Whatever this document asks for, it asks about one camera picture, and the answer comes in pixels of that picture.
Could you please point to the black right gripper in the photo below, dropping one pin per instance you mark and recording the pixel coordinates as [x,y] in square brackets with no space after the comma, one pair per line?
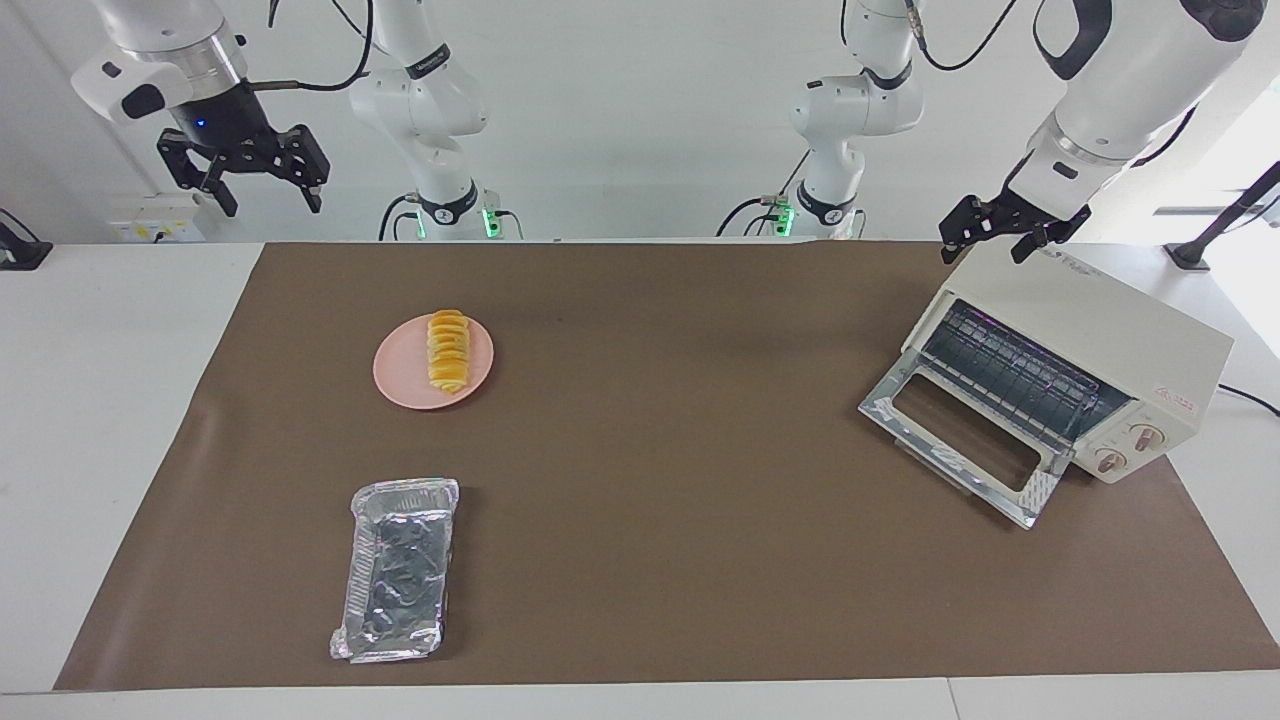
[225,120]

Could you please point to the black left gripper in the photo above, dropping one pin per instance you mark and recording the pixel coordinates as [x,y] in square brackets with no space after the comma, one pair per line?
[1020,215]

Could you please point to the sliced golden bread loaf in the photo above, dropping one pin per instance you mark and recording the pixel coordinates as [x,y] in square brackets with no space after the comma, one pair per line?
[448,350]

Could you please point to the aluminium foil tray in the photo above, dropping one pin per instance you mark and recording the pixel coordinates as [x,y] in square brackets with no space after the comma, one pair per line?
[400,570]

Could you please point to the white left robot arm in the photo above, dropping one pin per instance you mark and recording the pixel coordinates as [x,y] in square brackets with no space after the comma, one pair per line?
[1120,90]

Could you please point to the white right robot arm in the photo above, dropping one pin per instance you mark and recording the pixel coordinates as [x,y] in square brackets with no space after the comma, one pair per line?
[420,100]

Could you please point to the cream toaster oven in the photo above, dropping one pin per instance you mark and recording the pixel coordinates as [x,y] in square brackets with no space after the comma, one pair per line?
[1080,320]

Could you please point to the large oven knob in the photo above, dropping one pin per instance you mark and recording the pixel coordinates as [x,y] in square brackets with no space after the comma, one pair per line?
[1147,436]

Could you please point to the small oven knob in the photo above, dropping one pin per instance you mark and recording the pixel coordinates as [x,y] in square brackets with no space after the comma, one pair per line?
[1110,461]

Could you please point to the glass oven door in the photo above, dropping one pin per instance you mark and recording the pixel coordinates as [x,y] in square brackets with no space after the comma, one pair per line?
[1035,495]

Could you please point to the long black stand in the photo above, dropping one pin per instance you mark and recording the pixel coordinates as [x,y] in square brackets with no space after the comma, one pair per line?
[1190,255]

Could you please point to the pink round plate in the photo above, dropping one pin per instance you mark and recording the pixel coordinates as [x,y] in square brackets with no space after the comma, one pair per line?
[400,370]

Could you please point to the short black stand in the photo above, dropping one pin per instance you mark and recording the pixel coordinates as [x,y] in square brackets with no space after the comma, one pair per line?
[20,255]

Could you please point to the brown table mat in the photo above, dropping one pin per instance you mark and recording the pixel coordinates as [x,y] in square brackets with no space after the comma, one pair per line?
[650,500]

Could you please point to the white wall power socket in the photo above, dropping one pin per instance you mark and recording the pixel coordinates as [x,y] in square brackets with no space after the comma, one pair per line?
[150,228]

